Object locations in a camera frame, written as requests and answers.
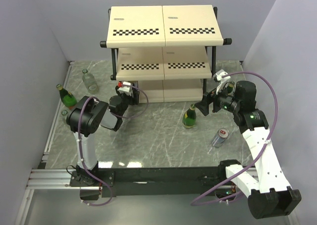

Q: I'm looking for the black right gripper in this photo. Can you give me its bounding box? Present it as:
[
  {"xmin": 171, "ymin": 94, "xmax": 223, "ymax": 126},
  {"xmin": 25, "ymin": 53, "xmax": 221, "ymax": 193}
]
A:
[{"xmin": 194, "ymin": 81, "xmax": 241, "ymax": 116}]

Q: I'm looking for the silver energy drink can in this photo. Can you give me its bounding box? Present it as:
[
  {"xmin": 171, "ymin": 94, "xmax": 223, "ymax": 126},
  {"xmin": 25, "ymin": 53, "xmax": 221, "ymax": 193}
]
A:
[{"xmin": 211, "ymin": 128, "xmax": 229, "ymax": 148}]

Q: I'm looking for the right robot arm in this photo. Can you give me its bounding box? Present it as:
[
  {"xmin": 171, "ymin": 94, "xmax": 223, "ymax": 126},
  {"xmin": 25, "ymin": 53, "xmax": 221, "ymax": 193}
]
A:
[{"xmin": 195, "ymin": 81, "xmax": 302, "ymax": 219}]

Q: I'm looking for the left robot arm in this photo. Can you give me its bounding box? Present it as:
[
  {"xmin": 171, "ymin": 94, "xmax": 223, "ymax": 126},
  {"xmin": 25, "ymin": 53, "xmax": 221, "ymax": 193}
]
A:
[{"xmin": 66, "ymin": 81, "xmax": 139, "ymax": 186}]

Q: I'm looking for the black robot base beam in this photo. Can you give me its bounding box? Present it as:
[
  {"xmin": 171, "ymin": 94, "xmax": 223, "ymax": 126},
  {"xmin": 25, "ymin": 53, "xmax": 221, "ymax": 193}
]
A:
[{"xmin": 69, "ymin": 166, "xmax": 225, "ymax": 198}]

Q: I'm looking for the beige three-tier shelf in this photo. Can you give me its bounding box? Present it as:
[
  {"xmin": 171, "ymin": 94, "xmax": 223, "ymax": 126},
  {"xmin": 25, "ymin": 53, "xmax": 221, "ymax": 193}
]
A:
[{"xmin": 100, "ymin": 5, "xmax": 232, "ymax": 103}]

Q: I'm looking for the green Perrier bottle centre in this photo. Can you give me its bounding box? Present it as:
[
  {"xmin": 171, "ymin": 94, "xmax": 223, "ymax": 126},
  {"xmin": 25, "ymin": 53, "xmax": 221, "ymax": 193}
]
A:
[{"xmin": 182, "ymin": 104, "xmax": 197, "ymax": 128}]

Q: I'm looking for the green bottle far right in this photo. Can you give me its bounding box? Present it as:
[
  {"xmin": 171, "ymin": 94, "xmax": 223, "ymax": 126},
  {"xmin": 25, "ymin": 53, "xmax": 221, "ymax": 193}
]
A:
[{"xmin": 226, "ymin": 82, "xmax": 235, "ymax": 96}]

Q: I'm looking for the clear glass bottle rear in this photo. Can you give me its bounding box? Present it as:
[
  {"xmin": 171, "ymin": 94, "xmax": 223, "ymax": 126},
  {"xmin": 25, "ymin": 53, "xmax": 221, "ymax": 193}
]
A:
[{"xmin": 82, "ymin": 69, "xmax": 99, "ymax": 94}]

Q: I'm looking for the clear glass bottle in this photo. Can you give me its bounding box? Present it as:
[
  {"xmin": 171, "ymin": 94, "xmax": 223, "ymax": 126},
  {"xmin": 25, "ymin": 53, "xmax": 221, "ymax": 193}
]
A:
[
  {"xmin": 82, "ymin": 69, "xmax": 99, "ymax": 94},
  {"xmin": 61, "ymin": 110, "xmax": 68, "ymax": 124}
]

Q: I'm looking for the green bottle left side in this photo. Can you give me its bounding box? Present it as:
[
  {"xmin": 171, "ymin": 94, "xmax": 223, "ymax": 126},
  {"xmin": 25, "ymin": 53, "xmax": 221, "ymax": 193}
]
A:
[{"xmin": 56, "ymin": 84, "xmax": 77, "ymax": 110}]

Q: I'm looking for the clear glass bottle front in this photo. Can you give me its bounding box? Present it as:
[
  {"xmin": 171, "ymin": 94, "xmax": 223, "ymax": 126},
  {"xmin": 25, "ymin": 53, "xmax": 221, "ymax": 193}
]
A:
[{"xmin": 61, "ymin": 110, "xmax": 68, "ymax": 124}]

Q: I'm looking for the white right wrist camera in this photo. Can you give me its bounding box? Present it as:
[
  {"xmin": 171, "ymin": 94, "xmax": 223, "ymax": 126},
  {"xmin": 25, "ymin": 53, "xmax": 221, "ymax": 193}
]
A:
[{"xmin": 212, "ymin": 69, "xmax": 231, "ymax": 95}]

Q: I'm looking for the aluminium frame rail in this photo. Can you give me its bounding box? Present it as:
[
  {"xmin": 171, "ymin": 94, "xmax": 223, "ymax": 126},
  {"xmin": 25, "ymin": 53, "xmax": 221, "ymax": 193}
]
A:
[{"xmin": 24, "ymin": 168, "xmax": 258, "ymax": 193}]

